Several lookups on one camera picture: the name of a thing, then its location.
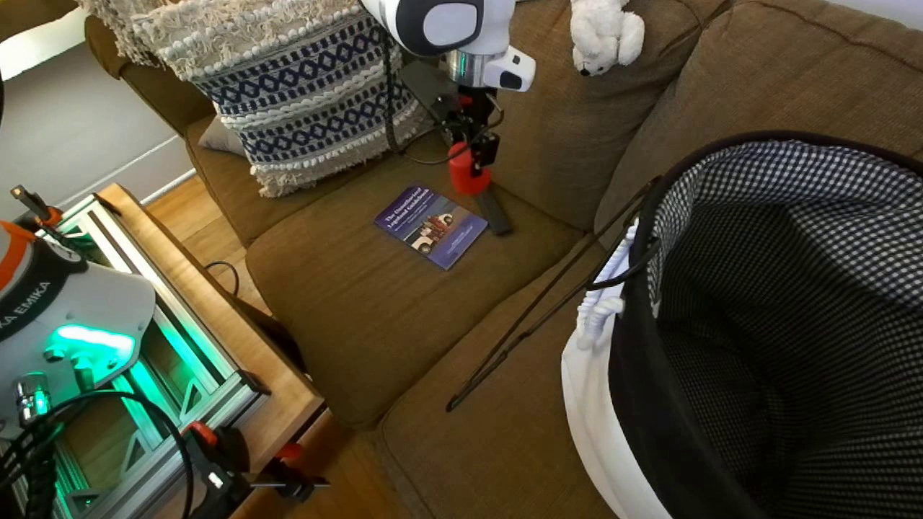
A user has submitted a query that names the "brown fabric couch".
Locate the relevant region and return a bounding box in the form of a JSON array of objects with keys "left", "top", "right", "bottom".
[{"left": 79, "top": 0, "right": 923, "bottom": 519}]

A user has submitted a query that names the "red black clamp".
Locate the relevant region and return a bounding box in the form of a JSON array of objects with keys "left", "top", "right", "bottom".
[{"left": 182, "top": 421, "right": 326, "bottom": 519}]

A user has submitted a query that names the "blue white patterned pillow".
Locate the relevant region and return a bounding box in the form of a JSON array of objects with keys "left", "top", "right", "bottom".
[{"left": 76, "top": 0, "right": 428, "bottom": 198}]

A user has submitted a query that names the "white plush toy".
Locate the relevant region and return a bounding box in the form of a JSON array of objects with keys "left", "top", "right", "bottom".
[{"left": 567, "top": 0, "right": 646, "bottom": 75}]

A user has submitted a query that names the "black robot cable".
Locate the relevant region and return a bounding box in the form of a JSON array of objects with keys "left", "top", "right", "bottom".
[{"left": 0, "top": 385, "right": 199, "bottom": 519}]

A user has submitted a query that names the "black mesh laundry hamper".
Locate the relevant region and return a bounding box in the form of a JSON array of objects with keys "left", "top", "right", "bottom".
[{"left": 558, "top": 134, "right": 923, "bottom": 519}]

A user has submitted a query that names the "purple booklet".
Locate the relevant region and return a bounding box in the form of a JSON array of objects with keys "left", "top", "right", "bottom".
[{"left": 375, "top": 185, "right": 486, "bottom": 270}]

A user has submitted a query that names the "wooden side table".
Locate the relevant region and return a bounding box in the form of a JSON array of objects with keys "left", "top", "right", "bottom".
[{"left": 97, "top": 185, "right": 320, "bottom": 473}]

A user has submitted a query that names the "aluminium frame robot mount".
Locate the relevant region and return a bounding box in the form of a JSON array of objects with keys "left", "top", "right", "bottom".
[{"left": 49, "top": 195, "right": 263, "bottom": 519}]

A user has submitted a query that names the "black remote control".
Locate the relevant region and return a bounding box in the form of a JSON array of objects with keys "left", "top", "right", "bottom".
[{"left": 480, "top": 191, "right": 513, "bottom": 235}]

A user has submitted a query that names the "red plastic cup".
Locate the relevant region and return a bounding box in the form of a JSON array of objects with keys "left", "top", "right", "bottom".
[{"left": 446, "top": 142, "right": 490, "bottom": 195}]

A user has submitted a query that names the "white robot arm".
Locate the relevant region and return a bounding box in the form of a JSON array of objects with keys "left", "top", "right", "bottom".
[{"left": 0, "top": 0, "right": 537, "bottom": 233}]

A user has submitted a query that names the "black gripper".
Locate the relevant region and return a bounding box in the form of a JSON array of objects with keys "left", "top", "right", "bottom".
[{"left": 446, "top": 85, "right": 500, "bottom": 176}]

